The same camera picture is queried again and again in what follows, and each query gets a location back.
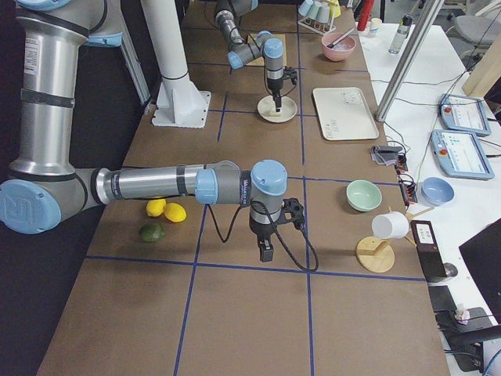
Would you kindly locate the yellow lemon upper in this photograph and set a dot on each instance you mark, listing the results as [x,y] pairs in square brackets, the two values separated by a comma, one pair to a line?
[155,208]

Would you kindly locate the white bear tray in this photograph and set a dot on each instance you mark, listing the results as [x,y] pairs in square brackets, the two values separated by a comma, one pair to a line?
[344,114]

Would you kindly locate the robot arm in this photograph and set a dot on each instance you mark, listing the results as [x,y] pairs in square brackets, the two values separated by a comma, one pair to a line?
[105,119]
[241,52]

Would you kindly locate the green lime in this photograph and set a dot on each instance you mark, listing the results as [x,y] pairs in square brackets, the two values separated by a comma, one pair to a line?
[151,232]

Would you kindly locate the aluminium frame post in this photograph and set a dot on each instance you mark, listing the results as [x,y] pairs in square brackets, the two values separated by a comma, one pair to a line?
[416,39]

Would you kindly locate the teach pendant lower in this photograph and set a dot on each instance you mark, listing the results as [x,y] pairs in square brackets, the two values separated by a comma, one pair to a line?
[459,155]

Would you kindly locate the pink bowl with ice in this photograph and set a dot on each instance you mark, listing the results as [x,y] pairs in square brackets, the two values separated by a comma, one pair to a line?
[341,51]

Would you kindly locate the teach pendant upper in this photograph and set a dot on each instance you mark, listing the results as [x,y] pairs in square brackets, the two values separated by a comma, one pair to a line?
[464,113]

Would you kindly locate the white mug on stand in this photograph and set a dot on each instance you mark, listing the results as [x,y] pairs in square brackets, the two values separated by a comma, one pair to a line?
[393,225]

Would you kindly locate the yellow cup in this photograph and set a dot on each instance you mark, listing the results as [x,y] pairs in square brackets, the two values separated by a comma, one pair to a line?
[335,9]

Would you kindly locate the light blue cup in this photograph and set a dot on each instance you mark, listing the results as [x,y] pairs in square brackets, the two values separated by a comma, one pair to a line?
[305,7]

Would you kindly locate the red cylinder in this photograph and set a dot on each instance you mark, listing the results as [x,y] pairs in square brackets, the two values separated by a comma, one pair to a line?
[366,9]

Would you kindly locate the teal green cup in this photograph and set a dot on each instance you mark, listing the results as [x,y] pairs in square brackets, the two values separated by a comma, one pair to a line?
[323,14]

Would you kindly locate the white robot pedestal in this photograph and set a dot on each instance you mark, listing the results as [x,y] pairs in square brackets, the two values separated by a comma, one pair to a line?
[179,102]

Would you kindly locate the yellow lemon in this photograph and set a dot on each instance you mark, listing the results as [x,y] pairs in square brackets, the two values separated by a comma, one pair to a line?
[155,208]
[175,212]

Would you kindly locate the mint green bowl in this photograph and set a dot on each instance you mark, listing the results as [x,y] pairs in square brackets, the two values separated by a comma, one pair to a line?
[363,195]

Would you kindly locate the wooden stand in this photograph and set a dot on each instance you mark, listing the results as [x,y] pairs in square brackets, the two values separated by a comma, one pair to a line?
[377,255]

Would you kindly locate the black box white label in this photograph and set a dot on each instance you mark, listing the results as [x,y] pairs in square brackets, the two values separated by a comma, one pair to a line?
[427,250]

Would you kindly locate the black power strip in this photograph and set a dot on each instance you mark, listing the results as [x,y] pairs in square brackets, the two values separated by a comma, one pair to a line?
[406,182]

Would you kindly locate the white wire cup rack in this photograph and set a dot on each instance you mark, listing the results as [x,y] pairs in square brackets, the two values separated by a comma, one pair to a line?
[316,27]

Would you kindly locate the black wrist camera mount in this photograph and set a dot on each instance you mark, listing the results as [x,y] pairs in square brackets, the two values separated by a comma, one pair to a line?
[292,211]
[290,74]

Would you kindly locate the blue bowl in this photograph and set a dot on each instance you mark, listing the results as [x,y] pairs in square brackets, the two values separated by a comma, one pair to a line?
[437,191]

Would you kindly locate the cream round plate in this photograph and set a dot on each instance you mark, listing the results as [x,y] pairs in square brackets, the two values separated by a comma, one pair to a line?
[267,109]

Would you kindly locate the teach pendant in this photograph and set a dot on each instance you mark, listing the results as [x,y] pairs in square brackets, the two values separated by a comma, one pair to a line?
[464,113]
[459,155]

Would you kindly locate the black computer mouse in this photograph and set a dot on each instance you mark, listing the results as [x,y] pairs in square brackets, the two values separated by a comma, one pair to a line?
[450,270]

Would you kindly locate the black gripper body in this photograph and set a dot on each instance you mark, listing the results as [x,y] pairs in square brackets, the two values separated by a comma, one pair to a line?
[274,84]
[261,229]

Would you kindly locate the yellow lemon lower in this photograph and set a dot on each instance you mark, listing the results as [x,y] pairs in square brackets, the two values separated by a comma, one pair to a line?
[175,212]

